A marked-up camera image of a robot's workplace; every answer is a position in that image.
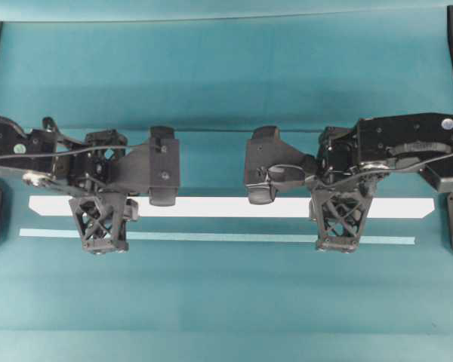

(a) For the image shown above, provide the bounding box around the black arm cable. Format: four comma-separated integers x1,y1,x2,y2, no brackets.
256,149,453,189
0,137,163,165

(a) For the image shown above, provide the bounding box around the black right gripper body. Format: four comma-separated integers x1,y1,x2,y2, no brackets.
244,139,317,189

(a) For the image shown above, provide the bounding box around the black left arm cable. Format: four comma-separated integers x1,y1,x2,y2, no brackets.
0,137,163,165

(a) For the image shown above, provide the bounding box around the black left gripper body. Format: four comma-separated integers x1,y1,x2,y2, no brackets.
109,137,180,189

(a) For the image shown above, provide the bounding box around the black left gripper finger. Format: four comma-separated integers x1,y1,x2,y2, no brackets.
148,187,177,207
149,126,174,140

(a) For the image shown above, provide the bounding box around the light teal tape strip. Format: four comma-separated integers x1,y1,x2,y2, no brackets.
19,228,415,245

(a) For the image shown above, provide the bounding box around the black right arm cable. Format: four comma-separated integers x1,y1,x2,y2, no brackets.
256,149,453,189

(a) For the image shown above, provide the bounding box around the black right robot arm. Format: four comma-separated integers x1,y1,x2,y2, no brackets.
244,112,453,204

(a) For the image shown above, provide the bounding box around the white wooden board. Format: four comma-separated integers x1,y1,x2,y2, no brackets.
29,195,435,219

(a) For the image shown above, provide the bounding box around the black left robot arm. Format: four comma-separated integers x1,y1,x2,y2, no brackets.
0,116,180,207

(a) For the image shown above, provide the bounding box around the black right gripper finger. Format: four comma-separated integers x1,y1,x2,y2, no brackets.
247,184,276,205
251,126,279,142

